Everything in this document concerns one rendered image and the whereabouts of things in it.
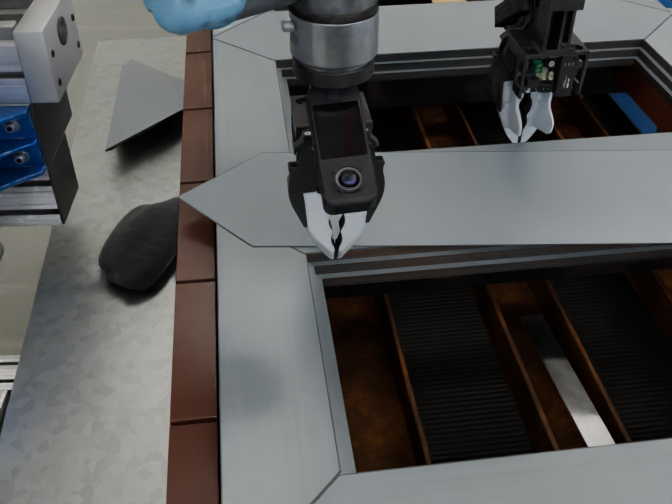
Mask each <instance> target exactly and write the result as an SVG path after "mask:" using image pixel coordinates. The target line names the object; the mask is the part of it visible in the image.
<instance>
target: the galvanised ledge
mask: <svg viewBox="0 0 672 504"><path fill-rule="evenodd" d="M185 54H186V36H179V37H160V38H142V39H123V40H104V41H98V45H97V49H96V53H95V57H94V61H93V65H92V69H91V73H90V77H89V81H88V85H87V89H86V93H85V97H84V101H83V105H82V109H81V113H80V117H79V121H78V125H77V129H76V133H75V137H74V141H73V145H72V149H71V153H70V154H71V158H72V162H73V166H74V169H75V173H76V177H77V181H78V185H79V188H78V190H77V193H76V196H75V198H74V201H73V204H72V206H71V209H70V212H69V214H68V217H67V220H66V222H65V224H63V225H53V226H52V230H51V234H50V238H49V242H48V246H47V250H46V254H45V258H44V262H43V266H42V270H41V274H40V278H39V282H38V286H37V290H36V294H35V298H34V302H33V306H32V310H31V314H30V318H29V322H28V326H27V330H26V334H25V338H24V342H23V346H22V350H21V354H20V358H19V362H18V366H17V370H16V374H15V378H14V382H13V386H12V390H11V394H10V398H9V402H8V406H7V410H6V414H5V418H4V422H3V426H2V431H1V435H0V504H166V490H167V467H168V444H169V426H170V422H169V421H170V398H171V375H172V352H173V329H174V307H175V284H176V261H177V252H176V254H175V256H174V258H173V259H172V261H171V262H170V264H169V266H168V267H167V268H166V270H165V271H164V273H163V274H162V276H161V277H160V278H159V279H158V280H157V282H156V283H155V284H154V285H152V286H151V287H150V288H148V289H147V290H144V291H135V290H133V289H129V288H124V287H121V286H120V285H113V284H111V283H109V282H108V280H107V276H106V273H105V271H103V270H102V269H101V268H100V266H99V263H98V258H99V254H100V251H101V249H102V247H103V245H104V243H105V241H106V240H107V238H108V237H109V235H110V234H111V232H112V231H113V229H114V228H115V226H116V225H117V224H118V222H119V221H120V220H121V219H122V218H123V217H124V216H125V215H126V214H127V213H128V212H129V211H131V210H132V209H133V208H135V207H137V206H139V205H142V204H154V203H159V202H163V201H166V200H169V199H171V198H174V197H178V196H179V192H180V169H181V146H182V123H183V112H182V113H180V114H178V115H176V116H174V117H173V118H171V119H169V120H167V121H165V122H163V123H161V124H160V125H158V126H156V127H154V128H152V129H150V130H148V131H147V132H145V133H143V134H141V135H139V136H137V137H135V138H134V139H132V140H130V141H128V142H126V143H124V144H122V145H121V146H119V147H117V148H115V149H113V150H111V151H110V150H109V151H107V152H106V151H105V149H106V144H107V139H108V134H109V129H110V124H111V119H112V114H113V109H114V104H115V100H116V95H117V90H118V85H119V80H120V75H121V70H122V65H126V63H127V61H128V62H129V60H130V61H131V59H133V60H135V61H138V62H140V63H143V64H145V65H148V66H150V67H153V68H155V69H157V70H160V71H162V72H165V73H167V74H170V75H172V76H174V77H177V78H179V79H182V80H184V77H185Z"/></svg>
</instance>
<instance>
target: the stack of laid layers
mask: <svg viewBox="0 0 672 504"><path fill-rule="evenodd" d="M583 44H584V45H585V46H586V47H587V48H588V49H589V51H590V54H589V58H588V63H587V67H586V68H600V67H616V66H634V67H635V68H636V69H637V70H638V71H639V72H640V73H641V74H642V75H643V77H644V78H645V79H646V80H647V81H648V82H649V83H650V84H651V85H652V86H653V87H654V88H655V89H656V90H657V91H658V92H659V93H660V94H661V96H662V97H663V98H664V99H665V100H666V101H667V102H668V103H669V104H670V105H671V106H672V67H671V66H670V65H669V64H668V63H667V62H666V61H665V60H664V59H663V58H662V57H661V56H660V55H659V54H658V53H657V52H656V51H655V50H654V49H653V48H652V47H651V46H650V45H648V44H647V43H646V42H645V41H644V40H627V41H610V42H592V43H583ZM498 49H499V48H488V49H470V50H453V51H435V52H418V53H400V54H383V55H375V61H374V74H373V75H372V77H371V78H370V79H369V80H367V81H365V82H368V81H385V80H401V79H418V78H434V77H451V76H467V75H484V74H489V69H490V65H491V63H492V52H493V51H498ZM276 65H277V72H278V78H279V84H280V90H281V97H282V103H283V109H284V116H285V122H286V128H287V134H288V141H289V147H290V152H294V151H293V145H292V127H291V101H290V95H289V89H288V86H302V85H308V84H305V83H303V82H301V81H300V80H298V79H297V78H296V77H295V76H294V74H293V70H292V60H278V61H276ZM579 150H672V132H663V133H649V134H635V135H620V136H606V137H592V138H577V139H563V140H549V141H534V142H520V143H506V144H492V145H477V146H463V147H449V148H434V149H420V150H406V151H391V152H460V151H465V152H466V151H579ZM292 248H294V249H296V250H298V251H300V252H302V253H304V254H306V255H307V260H308V266H309V273H310V279H311V285H312V292H313V298H314V304H315V310H316V317H317V323H318V329H319V336H320V342H321V348H322V354H323V361H324V367H325V373H326V380H327V386H328V392H329V398H330V405H331V411H332V417H333V424H334V430H335V436H336V442H337V449H338V455H339V461H340V468H341V472H340V473H339V474H338V475H340V474H349V473H356V469H355V463H354V458H353V452H352V446H351V441H350V435H349V429H348V424H347V418H346V412H345V407H344V401H343V395H342V390H341V384H340V378H339V373H338V367H337V361H336V356H335V350H334V344H333V339H332V333H331V327H330V322H329V316H328V310H327V305H326V299H325V293H324V288H323V287H331V286H342V285H354V284H365V283H377V282H388V281H400V280H411V279H423V278H434V277H446V276H458V275H469V274H481V273H492V272H504V271H515V270H527V269H538V268H550V267H561V266H573V265H584V264H596V263H607V262H619V261H631V260H642V259H654V258H665V257H672V244H607V245H506V246H398V247H351V248H350V249H349V250H348V251H347V252H346V253H345V254H344V255H343V256H342V257H341V258H339V259H337V258H334V259H330V258H328V257H327V256H326V255H325V254H324V253H323V252H322V251H321V250H320V249H319V248H318V247H292Z"/></svg>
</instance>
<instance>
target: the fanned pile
mask: <svg viewBox="0 0 672 504"><path fill-rule="evenodd" d="M183 100H184V80H182V79H179V78H177V77H174V76H172V75H170V74H167V73H165V72H162V71H160V70H157V69H155V68H153V67H150V66H148V65H145V64H143V63H140V62H138V61H135V60H133V59H131V61H130V60H129V62H128V61H127V63H126V65H122V70H121V75H120V80H119V85H118V90H117V95H116V100H115V104H114V109H113V114H112V119H111V124H110V129H109V134H108V139H107V144H106V149H105V151H106V152H107V151H109V150H110V151H111V150H113V149H115V148H117V147H119V146H121V145H122V144H124V143H126V142H128V141H130V140H132V139H134V138H135V137H137V136H139V135H141V134H143V133H145V132H147V131H148V130H150V129H152V128H154V127H156V126H158V125H160V124H161V123H163V122H165V121H167V120H169V119H171V118H173V117H174V116H176V115H178V114H180V113H182V112H183Z"/></svg>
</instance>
